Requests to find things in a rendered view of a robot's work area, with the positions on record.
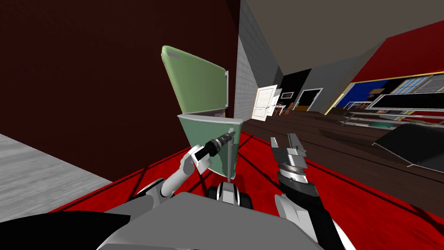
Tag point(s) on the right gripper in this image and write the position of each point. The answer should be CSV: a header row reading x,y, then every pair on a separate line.
x,y
290,158

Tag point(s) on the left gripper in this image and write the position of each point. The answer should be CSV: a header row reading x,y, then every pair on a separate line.
x,y
225,137

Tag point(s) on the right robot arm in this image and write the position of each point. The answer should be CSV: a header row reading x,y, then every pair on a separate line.
x,y
301,194

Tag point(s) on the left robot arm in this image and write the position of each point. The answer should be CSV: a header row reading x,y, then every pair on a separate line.
x,y
173,182

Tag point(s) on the short green fridge door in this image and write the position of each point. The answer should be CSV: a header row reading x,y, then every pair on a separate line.
x,y
201,135

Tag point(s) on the white table with wooden chairs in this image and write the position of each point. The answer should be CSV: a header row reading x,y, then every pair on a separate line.
x,y
282,108

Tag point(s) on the white panelled door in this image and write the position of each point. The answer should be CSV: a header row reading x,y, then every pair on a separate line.
x,y
263,102

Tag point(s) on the green fridge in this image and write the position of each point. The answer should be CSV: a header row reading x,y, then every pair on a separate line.
x,y
194,90

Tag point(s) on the tall green fridge door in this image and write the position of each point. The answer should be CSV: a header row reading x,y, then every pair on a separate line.
x,y
194,83

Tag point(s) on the glass low table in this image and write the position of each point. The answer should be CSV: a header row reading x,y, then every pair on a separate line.
x,y
367,117

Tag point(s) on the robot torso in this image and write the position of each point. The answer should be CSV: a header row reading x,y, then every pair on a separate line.
x,y
208,225

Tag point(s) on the black lounge chair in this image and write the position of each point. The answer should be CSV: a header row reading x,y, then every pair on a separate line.
x,y
412,146

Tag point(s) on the black flat screen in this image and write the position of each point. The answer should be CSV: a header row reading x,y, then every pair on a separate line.
x,y
409,101

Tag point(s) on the blue paned window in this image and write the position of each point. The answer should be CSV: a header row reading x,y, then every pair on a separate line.
x,y
411,85

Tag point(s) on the black framed wall picture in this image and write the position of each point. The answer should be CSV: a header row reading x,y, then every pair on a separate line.
x,y
287,95

